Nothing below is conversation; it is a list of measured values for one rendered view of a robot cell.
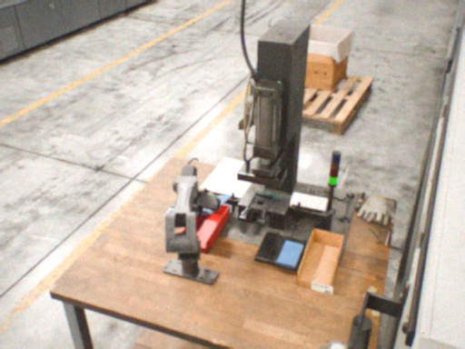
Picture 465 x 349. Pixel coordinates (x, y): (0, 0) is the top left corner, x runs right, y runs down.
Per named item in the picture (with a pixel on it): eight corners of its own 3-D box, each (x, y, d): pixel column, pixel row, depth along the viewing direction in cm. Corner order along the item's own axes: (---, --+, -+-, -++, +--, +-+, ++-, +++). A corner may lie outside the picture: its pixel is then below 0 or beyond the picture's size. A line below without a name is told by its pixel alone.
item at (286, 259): (274, 266, 177) (274, 261, 176) (286, 241, 189) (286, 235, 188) (292, 272, 175) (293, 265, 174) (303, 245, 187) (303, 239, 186)
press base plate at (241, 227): (183, 232, 202) (183, 226, 200) (226, 172, 241) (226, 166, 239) (338, 271, 183) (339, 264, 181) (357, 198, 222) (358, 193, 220)
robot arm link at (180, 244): (181, 235, 177) (169, 232, 145) (199, 235, 177) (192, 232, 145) (181, 253, 176) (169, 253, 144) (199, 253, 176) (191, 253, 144)
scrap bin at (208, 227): (179, 247, 190) (178, 235, 186) (203, 211, 209) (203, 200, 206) (207, 254, 186) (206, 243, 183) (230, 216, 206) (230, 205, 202)
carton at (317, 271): (296, 286, 173) (298, 271, 169) (311, 243, 193) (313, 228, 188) (331, 296, 169) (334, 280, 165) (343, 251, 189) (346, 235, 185)
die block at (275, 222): (237, 220, 204) (238, 205, 200) (245, 206, 212) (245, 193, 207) (283, 231, 198) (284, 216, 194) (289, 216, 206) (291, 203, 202)
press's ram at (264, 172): (235, 187, 193) (235, 121, 177) (255, 156, 214) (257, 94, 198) (279, 196, 188) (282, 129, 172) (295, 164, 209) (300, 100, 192)
